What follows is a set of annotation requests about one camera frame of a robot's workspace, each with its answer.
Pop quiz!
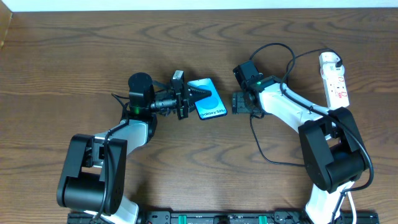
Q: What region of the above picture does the black USB charging cable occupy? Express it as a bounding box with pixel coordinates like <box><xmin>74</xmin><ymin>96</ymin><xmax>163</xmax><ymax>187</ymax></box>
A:
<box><xmin>249</xmin><ymin>47</ymin><xmax>344</xmax><ymax>167</ymax></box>

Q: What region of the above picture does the white USB charger adapter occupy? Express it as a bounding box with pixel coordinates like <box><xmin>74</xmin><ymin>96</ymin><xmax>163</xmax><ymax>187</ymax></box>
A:
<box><xmin>319</xmin><ymin>52</ymin><xmax>345</xmax><ymax>80</ymax></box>

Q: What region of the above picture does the white power strip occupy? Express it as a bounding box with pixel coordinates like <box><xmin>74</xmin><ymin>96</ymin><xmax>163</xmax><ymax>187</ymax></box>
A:
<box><xmin>323</xmin><ymin>76</ymin><xmax>349</xmax><ymax>110</ymax></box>

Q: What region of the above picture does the blue Galaxy smartphone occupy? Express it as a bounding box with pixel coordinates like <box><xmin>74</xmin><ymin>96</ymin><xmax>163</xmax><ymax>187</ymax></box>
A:
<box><xmin>188</xmin><ymin>78</ymin><xmax>228</xmax><ymax>120</ymax></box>

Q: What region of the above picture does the white power strip cord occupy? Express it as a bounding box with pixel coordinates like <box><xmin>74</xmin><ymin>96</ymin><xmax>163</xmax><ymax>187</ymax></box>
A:
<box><xmin>346</xmin><ymin>190</ymin><xmax>358</xmax><ymax>224</ymax></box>

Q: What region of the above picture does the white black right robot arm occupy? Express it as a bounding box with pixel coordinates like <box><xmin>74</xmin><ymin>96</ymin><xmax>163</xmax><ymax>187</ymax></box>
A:
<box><xmin>233</xmin><ymin>60</ymin><xmax>374</xmax><ymax>223</ymax></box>

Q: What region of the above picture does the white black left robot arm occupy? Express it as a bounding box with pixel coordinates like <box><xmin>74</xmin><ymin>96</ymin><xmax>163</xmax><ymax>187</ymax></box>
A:
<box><xmin>57</xmin><ymin>70</ymin><xmax>212</xmax><ymax>223</ymax></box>

